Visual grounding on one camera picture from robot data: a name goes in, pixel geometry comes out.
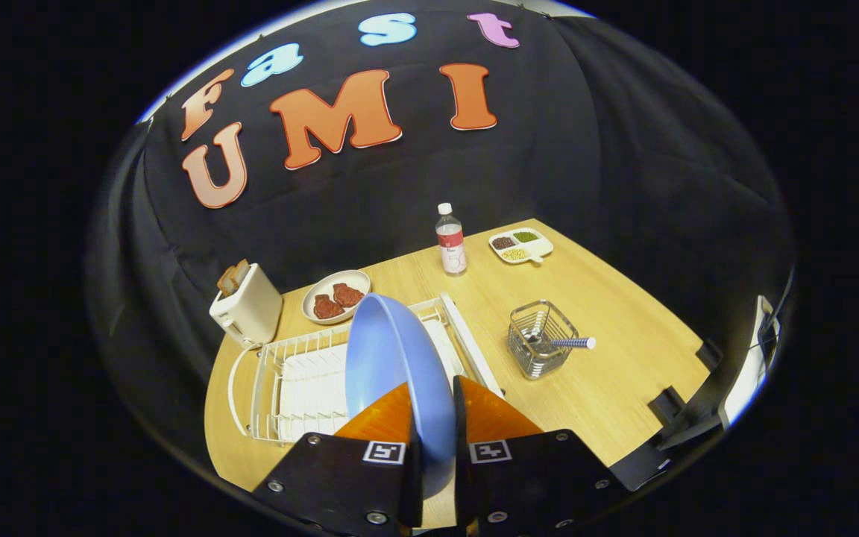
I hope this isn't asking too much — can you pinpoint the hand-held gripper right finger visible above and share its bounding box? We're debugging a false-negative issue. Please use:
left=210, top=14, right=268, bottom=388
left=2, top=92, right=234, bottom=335
left=453, top=375, right=628, bottom=537

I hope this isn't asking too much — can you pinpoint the white divided dish with beans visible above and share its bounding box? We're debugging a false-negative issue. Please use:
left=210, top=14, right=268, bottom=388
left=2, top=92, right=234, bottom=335
left=488, top=227, right=554, bottom=265

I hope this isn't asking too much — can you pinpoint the black backdrop cloth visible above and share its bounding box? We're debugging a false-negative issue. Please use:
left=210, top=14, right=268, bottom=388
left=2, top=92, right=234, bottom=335
left=86, top=0, right=796, bottom=478

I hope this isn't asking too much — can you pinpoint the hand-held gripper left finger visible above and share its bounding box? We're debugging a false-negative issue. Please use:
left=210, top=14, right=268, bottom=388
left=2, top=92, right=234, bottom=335
left=251, top=382, right=424, bottom=537

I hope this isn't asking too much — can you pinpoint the light blue plate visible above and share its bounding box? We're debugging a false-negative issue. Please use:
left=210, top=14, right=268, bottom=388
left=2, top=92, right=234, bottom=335
left=345, top=292, right=459, bottom=499

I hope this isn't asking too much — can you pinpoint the white wire dish rack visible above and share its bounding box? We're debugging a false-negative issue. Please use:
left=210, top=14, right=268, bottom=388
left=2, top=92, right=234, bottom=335
left=228, top=292, right=505, bottom=447

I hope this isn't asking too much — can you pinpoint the white toaster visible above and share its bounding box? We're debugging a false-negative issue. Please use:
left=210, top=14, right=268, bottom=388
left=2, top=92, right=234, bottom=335
left=210, top=263, right=283, bottom=349

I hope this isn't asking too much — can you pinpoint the blue striped handle spoon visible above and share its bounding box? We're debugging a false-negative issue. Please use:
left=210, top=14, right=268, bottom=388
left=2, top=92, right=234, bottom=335
left=526, top=310, right=597, bottom=353

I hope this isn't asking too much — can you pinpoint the metal wire basket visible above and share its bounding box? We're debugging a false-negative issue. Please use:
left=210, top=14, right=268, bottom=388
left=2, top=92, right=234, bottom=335
left=508, top=300, right=580, bottom=380

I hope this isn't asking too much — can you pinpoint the clear plastic water bottle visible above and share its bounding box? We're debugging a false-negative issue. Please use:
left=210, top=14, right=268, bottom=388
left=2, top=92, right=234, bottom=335
left=435, top=203, right=468, bottom=277

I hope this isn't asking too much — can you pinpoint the black table clamp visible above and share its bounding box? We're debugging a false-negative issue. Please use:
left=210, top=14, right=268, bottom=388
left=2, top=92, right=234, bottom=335
left=696, top=337, right=725, bottom=371
left=648, top=386, right=687, bottom=427

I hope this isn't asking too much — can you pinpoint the beige plate with meat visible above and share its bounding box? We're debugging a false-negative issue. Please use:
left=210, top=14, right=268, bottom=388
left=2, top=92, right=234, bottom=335
left=301, top=270, right=372, bottom=325

